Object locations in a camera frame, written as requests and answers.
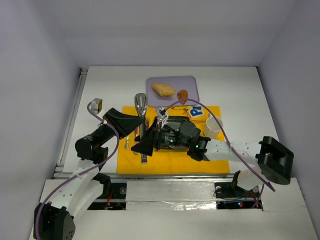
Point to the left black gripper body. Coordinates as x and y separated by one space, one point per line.
108 120

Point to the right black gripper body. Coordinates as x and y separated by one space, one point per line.
157 139

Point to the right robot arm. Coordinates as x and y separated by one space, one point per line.
267 161

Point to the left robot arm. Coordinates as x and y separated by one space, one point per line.
55 218

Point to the small brown bread piece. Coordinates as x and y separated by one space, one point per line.
182 95

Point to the large yellow bread piece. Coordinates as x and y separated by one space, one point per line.
163 90

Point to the black floral square plate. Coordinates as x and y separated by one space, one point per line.
176 122

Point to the iridescent purple knife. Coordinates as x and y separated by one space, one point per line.
136 134

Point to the iridescent spoon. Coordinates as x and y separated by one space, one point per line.
127 142

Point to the yellow cloth placemat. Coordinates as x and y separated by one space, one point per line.
166 162

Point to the iridescent fork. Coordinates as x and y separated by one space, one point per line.
147 122

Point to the white mug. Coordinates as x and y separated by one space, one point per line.
212 127

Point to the foil covered front block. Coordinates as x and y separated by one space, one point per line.
170 195

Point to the lilac plastic tray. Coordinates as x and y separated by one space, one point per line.
178 83

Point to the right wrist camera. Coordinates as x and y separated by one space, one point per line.
162 116

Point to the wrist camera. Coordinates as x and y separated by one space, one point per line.
162 116
96 105

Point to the aluminium front rail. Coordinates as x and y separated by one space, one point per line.
170 176

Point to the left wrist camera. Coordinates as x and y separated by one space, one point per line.
96 105

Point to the aluminium side rail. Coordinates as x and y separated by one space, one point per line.
59 166

